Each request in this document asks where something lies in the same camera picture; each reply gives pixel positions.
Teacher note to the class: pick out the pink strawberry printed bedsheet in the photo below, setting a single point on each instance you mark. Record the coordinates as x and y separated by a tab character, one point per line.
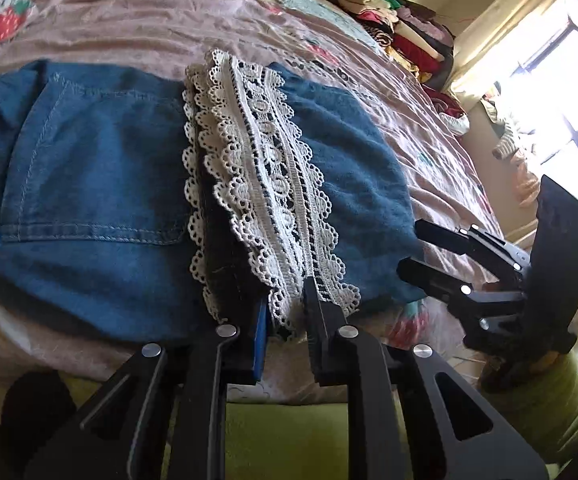
144	20

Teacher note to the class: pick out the clothes on windowsill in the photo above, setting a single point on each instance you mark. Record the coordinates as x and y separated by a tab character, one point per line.
511	150

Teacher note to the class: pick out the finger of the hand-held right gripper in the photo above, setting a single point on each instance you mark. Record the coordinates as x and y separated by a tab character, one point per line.
444	234
426	276

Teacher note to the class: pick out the light blue cloth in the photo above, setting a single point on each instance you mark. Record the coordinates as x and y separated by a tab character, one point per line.
324	15

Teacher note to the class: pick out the person's green clothing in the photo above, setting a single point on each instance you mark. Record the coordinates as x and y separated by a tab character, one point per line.
284	440

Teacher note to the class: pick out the cream curtain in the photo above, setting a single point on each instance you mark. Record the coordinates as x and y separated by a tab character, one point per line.
509	35

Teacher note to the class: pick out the blue denim pants lace hem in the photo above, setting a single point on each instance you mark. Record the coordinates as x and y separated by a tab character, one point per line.
94	185

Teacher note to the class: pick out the pile of folded clothes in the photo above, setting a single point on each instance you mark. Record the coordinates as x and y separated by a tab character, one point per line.
409	35

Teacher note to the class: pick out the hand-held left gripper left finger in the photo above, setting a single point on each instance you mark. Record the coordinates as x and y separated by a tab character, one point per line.
261	345

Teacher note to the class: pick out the window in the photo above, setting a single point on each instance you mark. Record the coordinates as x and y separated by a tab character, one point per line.
569	100

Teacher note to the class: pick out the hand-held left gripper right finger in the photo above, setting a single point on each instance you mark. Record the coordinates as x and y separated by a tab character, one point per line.
320	310

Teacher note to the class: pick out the person's right forearm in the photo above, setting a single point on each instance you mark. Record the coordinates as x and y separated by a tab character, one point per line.
564	400

